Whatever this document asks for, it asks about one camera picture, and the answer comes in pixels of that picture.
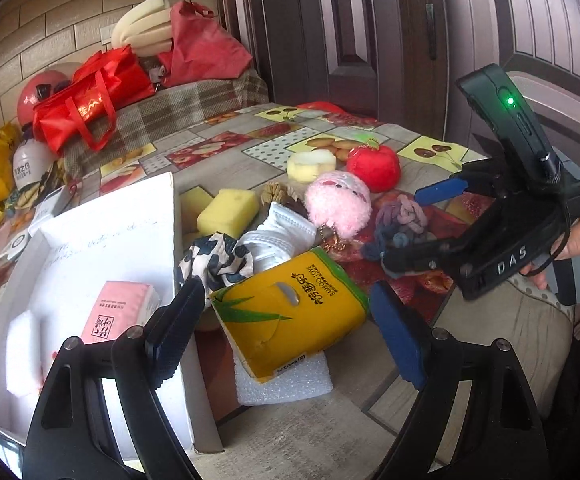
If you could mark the white foam box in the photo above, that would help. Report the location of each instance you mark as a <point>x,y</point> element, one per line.
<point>120,225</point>

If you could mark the woven straw ornament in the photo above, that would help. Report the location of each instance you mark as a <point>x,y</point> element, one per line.
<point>280,194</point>

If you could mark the round yellow white sponge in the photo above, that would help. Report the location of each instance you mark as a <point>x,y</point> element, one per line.
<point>312,166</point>

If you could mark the pink plush toy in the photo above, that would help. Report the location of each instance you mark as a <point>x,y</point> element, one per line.
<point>337,200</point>

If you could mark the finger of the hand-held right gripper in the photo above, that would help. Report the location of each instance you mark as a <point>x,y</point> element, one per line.
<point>414,259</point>
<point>442,191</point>

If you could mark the pink tissue pack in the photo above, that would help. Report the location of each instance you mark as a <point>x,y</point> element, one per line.
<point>115,305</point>

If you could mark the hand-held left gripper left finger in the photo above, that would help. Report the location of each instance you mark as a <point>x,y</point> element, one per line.
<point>177,325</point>

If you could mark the dark sunglasses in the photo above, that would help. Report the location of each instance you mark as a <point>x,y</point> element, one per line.
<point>44,91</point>

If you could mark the white foam sheet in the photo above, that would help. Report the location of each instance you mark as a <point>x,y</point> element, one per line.
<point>295,385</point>

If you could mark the fruit print tablecloth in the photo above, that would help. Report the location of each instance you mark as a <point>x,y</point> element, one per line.
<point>270,150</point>

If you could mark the red plush apple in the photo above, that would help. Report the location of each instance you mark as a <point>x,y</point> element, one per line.
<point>372,167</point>

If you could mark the red cloth bag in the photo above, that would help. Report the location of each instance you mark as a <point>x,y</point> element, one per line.
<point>200,45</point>

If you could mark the small red printed bag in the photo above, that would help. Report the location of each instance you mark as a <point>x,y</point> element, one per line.
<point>322,107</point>

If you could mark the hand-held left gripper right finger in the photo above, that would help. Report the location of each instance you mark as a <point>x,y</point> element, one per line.
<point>399,335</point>

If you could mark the red helmet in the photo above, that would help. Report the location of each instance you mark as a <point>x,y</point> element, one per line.
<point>32,105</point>

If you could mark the red tote bag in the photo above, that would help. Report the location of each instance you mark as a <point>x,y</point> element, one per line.
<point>95,95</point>

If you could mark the white wall socket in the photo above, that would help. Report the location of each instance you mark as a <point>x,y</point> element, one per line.
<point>107,34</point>

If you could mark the black and white patterned scrunchie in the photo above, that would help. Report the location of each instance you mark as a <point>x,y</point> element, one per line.
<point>210,260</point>

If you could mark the white helmet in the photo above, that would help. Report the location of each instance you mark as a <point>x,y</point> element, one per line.
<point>32,160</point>

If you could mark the yellow tissue pack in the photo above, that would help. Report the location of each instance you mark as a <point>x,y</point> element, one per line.
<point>290,320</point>

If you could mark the dark wooden door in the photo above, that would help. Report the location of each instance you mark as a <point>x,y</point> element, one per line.
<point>369,35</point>

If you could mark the white foam rolls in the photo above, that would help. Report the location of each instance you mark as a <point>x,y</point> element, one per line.
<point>142,25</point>

